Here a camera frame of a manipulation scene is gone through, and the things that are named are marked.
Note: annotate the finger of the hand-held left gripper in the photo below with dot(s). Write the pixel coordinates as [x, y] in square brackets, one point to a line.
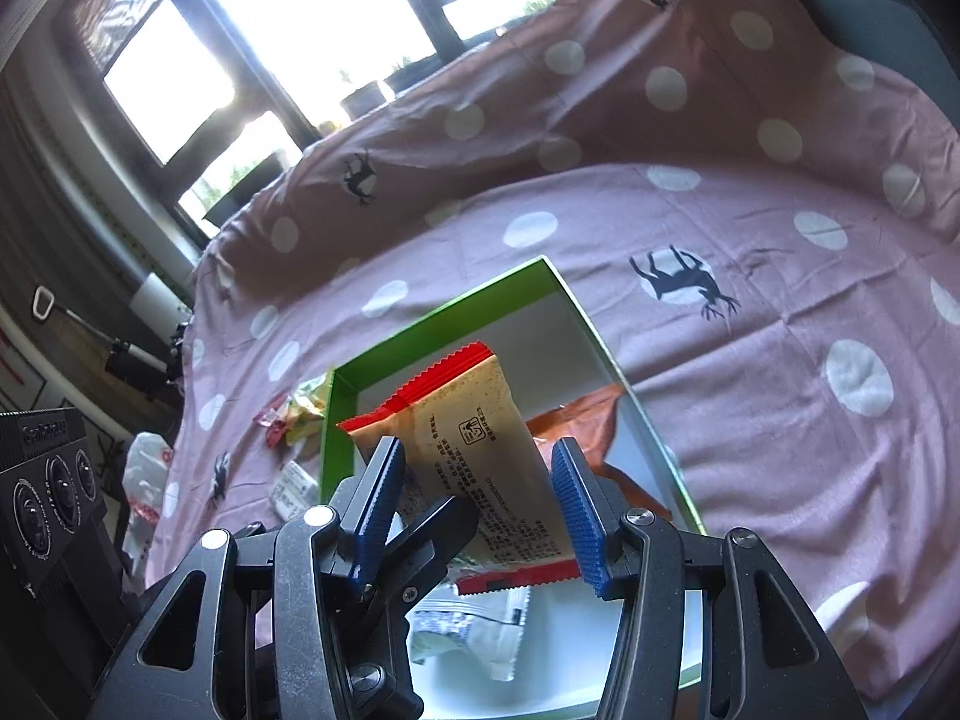
[439, 532]

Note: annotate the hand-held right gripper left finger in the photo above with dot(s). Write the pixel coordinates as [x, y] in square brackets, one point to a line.
[379, 510]

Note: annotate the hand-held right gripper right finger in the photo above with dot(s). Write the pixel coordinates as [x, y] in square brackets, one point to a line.
[577, 525]

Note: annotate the beige packet with red ends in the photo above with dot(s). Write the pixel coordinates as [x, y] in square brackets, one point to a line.
[480, 435]

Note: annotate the orange snack packet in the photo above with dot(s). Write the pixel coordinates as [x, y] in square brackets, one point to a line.
[592, 420]

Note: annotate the green cardboard box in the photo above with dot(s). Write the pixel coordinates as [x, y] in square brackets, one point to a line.
[525, 330]

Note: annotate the white blue snack packet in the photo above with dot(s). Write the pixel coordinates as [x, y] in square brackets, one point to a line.
[296, 491]

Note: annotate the white plastic bag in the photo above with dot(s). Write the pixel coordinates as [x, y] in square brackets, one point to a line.
[150, 480]

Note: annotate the yellow green snack packet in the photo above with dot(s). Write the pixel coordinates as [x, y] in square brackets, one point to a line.
[309, 409]

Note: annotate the small red white packet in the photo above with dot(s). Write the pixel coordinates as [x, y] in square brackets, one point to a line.
[274, 426]

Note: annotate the pink polka dot blanket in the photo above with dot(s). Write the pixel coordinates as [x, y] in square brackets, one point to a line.
[675, 240]

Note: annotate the dark plant pot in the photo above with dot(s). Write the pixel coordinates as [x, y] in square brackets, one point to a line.
[366, 99]

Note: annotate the dark framed window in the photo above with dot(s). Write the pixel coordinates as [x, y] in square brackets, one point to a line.
[300, 15]

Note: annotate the grey sofa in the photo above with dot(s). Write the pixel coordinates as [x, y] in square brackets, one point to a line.
[847, 7]

